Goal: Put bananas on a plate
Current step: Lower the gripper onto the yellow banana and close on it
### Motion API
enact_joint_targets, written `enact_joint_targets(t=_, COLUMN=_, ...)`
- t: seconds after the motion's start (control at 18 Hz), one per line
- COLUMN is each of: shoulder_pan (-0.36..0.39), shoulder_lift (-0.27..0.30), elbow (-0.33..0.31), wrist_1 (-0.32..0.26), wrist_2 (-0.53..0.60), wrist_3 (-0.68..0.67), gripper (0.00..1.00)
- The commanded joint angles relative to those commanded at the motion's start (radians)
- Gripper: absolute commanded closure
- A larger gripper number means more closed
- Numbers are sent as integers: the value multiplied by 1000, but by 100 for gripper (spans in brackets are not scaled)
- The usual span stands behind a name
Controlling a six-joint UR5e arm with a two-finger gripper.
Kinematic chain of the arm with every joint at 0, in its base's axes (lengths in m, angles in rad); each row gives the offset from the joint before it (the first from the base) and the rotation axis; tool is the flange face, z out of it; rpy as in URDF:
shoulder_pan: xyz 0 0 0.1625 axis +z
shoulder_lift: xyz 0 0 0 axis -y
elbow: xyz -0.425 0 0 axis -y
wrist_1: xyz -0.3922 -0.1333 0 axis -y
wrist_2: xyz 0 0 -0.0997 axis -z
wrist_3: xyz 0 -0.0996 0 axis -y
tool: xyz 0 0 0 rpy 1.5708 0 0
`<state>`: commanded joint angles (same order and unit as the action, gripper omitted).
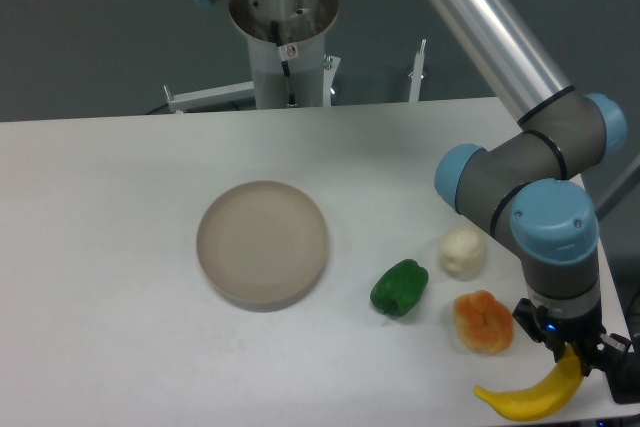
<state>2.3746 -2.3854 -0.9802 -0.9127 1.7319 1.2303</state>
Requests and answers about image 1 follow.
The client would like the grey diagonal table leg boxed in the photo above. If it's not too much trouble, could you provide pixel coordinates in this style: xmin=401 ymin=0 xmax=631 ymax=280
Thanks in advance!
xmin=594 ymin=154 xmax=640 ymax=221

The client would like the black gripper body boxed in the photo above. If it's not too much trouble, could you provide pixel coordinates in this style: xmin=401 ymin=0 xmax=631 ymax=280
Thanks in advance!
xmin=534 ymin=302 xmax=605 ymax=351

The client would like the black base cable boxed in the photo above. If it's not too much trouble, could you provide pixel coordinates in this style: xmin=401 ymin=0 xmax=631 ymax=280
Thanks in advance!
xmin=270 ymin=20 xmax=298 ymax=108

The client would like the orange toy bread roll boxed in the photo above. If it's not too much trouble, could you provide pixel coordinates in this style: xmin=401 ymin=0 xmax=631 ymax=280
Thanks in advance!
xmin=453 ymin=290 xmax=514 ymax=355

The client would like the white metal frame bracket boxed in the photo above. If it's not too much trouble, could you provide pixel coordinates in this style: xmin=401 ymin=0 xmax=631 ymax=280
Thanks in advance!
xmin=163 ymin=81 xmax=254 ymax=113

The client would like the white upright frame post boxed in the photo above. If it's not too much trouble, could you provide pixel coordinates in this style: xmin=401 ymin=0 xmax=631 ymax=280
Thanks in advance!
xmin=408 ymin=38 xmax=427 ymax=103

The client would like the yellow toy banana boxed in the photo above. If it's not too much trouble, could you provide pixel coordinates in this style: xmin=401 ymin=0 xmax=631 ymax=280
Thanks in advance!
xmin=473 ymin=345 xmax=583 ymax=422

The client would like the white toy garlic bulb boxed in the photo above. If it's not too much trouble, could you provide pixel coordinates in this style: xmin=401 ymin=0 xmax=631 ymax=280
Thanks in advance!
xmin=437 ymin=224 xmax=486 ymax=278

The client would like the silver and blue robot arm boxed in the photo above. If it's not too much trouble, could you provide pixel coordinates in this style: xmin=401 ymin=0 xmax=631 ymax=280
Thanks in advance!
xmin=198 ymin=0 xmax=630 ymax=376

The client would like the beige round plate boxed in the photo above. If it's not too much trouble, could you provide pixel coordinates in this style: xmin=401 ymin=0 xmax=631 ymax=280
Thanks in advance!
xmin=196 ymin=180 xmax=329 ymax=312

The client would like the black device at table edge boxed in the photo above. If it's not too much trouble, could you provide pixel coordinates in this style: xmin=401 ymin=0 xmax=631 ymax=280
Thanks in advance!
xmin=606 ymin=350 xmax=640 ymax=405

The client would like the green toy bell pepper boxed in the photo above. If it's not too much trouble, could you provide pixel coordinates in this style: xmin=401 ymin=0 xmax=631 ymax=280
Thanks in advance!
xmin=369 ymin=259 xmax=429 ymax=317

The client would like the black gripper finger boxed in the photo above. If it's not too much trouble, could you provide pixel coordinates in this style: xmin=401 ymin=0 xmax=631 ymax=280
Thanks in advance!
xmin=574 ymin=333 xmax=632 ymax=377
xmin=512 ymin=298 xmax=556 ymax=351

